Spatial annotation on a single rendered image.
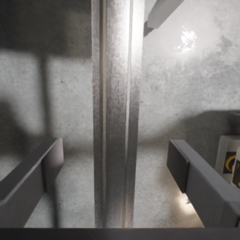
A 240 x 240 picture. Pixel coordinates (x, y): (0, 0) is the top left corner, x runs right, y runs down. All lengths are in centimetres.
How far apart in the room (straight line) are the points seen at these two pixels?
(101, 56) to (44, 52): 83
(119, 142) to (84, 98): 78
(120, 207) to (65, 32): 90
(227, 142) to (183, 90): 36
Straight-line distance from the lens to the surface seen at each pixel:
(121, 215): 30
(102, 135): 25
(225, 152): 112
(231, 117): 110
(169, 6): 68
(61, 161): 16
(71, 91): 102
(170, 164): 16
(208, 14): 113
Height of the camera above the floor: 98
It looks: 75 degrees down
